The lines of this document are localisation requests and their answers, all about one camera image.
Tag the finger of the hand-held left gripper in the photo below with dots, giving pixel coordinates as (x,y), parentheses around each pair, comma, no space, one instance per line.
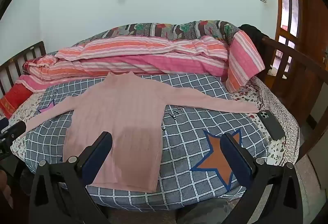
(3,124)
(16,130)

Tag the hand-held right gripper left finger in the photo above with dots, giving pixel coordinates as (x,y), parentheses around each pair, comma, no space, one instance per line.
(97,157)

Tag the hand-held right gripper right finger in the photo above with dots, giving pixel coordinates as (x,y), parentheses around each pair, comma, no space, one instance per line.
(235,160)

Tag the pink knit sweater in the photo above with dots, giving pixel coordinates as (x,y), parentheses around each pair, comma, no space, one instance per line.
(115,124)

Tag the person's left hand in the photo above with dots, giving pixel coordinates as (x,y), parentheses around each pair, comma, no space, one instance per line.
(5,188)

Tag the red pillow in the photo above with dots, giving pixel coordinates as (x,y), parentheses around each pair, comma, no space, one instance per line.
(14,101)

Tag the black smartphone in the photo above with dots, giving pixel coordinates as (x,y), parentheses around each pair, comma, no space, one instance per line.
(271,125)

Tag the grey checked star blanket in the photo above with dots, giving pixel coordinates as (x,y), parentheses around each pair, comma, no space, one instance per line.
(184,183)

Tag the small-flower bed sheet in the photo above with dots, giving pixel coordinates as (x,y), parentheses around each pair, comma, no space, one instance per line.
(276,108)

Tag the wooden headboard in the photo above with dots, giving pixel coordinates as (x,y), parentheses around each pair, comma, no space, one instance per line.
(35,52)

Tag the pink orange striped quilt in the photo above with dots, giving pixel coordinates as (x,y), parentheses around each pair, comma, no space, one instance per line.
(141,60)

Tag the dark garment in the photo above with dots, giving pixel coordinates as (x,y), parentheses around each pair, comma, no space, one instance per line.
(253,34)

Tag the floral patchwork quilt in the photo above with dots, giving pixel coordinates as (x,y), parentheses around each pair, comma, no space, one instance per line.
(166,30)

